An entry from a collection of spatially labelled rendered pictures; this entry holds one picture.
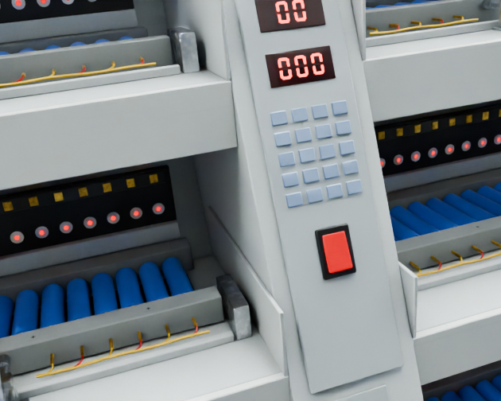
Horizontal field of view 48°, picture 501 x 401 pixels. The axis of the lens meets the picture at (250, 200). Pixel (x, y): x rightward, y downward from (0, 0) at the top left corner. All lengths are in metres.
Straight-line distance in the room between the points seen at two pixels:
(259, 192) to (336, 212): 0.05
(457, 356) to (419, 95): 0.19
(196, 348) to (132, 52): 0.22
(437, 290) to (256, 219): 0.17
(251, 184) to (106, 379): 0.17
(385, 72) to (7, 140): 0.25
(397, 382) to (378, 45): 0.25
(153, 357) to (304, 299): 0.12
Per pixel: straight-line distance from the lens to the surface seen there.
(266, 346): 0.41
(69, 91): 0.40
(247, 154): 0.36
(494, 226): 0.53
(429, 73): 0.43
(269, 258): 0.37
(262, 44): 0.37
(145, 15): 0.58
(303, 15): 0.39
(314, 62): 0.38
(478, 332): 0.46
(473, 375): 0.65
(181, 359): 0.41
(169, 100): 0.36
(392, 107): 0.42
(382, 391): 0.42
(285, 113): 0.37
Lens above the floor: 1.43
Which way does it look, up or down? 3 degrees down
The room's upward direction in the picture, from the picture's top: 11 degrees counter-clockwise
